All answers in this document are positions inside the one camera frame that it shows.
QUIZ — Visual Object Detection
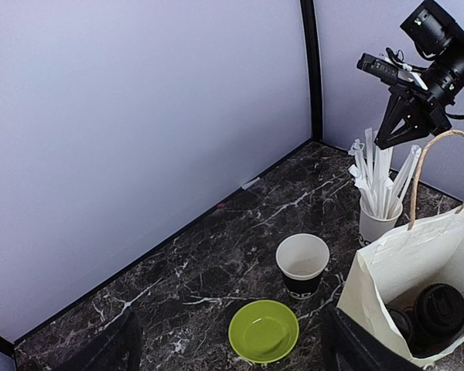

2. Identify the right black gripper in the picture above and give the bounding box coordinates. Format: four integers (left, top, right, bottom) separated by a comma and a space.
374, 87, 452, 150

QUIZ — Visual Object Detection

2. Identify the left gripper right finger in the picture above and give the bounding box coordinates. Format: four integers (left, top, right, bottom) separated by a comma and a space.
321, 305, 420, 370

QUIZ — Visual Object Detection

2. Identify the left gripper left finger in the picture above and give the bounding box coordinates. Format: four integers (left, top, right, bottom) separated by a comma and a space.
55, 311, 142, 371

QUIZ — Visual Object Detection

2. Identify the black plastic cup lid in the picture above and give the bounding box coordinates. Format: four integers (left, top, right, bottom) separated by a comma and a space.
386, 306, 415, 346

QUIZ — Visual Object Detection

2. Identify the white straws bundle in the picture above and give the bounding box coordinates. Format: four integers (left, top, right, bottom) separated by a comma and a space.
348, 128, 421, 220

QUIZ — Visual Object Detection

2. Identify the black cup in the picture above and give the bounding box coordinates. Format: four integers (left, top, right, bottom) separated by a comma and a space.
275, 233, 330, 300

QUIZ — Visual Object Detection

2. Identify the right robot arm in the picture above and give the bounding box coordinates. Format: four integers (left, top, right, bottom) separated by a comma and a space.
357, 1, 464, 149

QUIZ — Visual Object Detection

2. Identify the green bowl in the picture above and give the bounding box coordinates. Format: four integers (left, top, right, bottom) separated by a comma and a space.
228, 299, 300, 364

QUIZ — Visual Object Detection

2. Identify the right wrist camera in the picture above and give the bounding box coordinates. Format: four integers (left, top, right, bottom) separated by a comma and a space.
357, 48, 428, 90

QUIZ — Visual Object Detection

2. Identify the right black frame post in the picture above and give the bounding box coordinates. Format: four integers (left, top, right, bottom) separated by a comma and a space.
300, 0, 323, 142

